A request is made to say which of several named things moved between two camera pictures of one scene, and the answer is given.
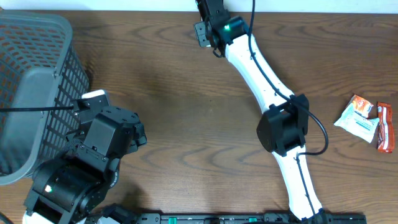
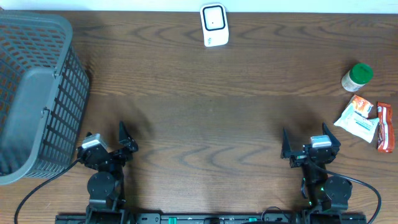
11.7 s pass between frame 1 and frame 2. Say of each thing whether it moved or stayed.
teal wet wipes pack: stayed
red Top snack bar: stayed
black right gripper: moved
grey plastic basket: stayed
